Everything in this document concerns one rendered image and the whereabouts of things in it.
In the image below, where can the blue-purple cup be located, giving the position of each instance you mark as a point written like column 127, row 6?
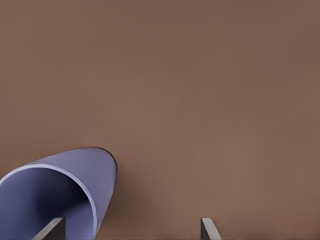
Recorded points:
column 82, row 170

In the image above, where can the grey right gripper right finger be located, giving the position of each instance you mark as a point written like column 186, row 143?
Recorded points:
column 208, row 230

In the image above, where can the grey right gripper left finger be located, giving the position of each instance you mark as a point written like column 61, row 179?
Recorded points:
column 53, row 229

